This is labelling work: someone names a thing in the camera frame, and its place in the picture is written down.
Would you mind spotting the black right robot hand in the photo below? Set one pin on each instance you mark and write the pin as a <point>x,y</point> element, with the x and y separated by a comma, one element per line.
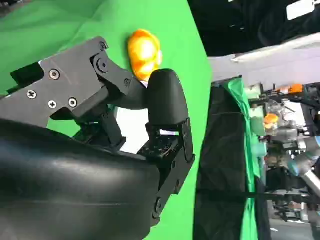
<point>62,180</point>

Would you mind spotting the lilac plate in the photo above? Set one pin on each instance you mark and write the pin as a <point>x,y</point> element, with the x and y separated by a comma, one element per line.
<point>132,130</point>

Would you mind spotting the orange toy bread roll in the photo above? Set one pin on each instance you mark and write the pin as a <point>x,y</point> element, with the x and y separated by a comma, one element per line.
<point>143,53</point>

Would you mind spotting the black table drape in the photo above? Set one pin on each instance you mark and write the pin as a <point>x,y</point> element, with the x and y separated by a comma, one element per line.
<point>220,150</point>

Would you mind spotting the green cloth on background table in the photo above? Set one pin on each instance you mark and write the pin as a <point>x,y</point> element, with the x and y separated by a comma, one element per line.
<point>246,120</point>

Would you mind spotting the small orange background toy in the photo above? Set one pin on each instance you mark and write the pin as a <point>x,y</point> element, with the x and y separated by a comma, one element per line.
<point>271,120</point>

